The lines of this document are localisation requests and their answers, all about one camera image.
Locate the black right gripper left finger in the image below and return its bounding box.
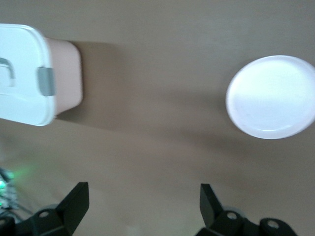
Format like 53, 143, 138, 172
0, 181, 90, 236

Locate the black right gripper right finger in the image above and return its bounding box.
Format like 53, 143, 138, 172
196, 183, 298, 236

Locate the white lidded storage box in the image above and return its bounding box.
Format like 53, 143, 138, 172
0, 23, 83, 127

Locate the pink round plate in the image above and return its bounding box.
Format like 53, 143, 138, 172
225, 55, 315, 140

